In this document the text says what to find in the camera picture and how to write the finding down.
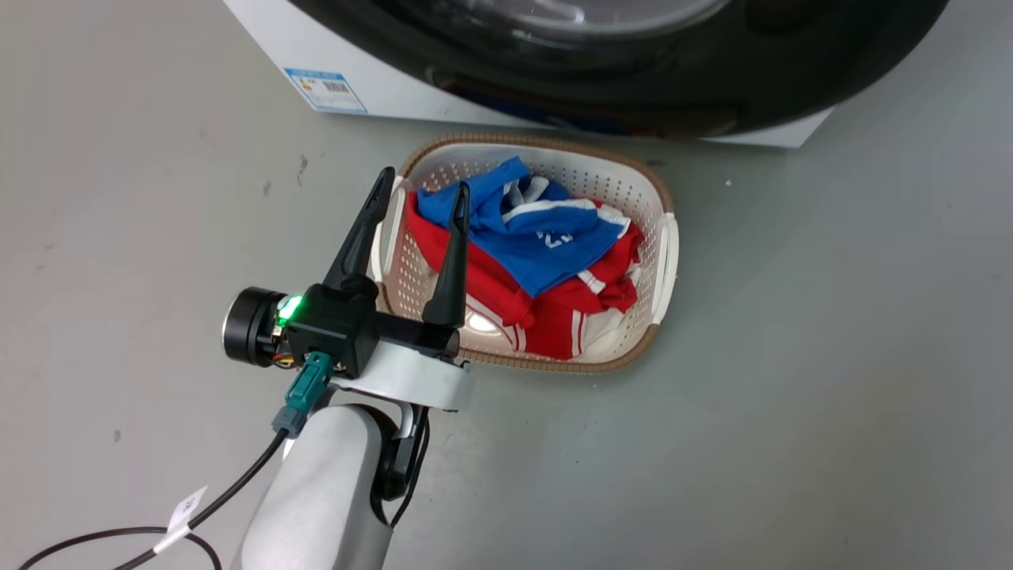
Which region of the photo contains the black round washing machine door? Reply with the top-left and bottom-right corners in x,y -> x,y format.
286,0 -> 950,140

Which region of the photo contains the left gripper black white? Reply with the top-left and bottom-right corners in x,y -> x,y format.
222,166 -> 474,413

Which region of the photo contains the white washing machine body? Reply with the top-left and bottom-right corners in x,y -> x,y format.
222,0 -> 837,150

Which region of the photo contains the white cable tag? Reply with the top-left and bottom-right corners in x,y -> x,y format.
153,485 -> 208,554

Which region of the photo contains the black cable with teal connector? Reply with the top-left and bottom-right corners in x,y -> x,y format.
17,351 -> 335,570

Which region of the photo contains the blue sports jersey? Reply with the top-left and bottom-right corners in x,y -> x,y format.
417,156 -> 632,298

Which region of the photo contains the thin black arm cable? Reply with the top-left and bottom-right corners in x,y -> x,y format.
385,405 -> 432,529

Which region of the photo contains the red sports jersey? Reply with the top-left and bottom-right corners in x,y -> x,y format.
405,190 -> 644,361

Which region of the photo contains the white perforated laundry basket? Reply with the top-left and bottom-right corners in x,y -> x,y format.
370,132 -> 680,374

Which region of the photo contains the blue energy label sticker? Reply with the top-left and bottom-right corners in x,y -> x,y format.
283,68 -> 369,116

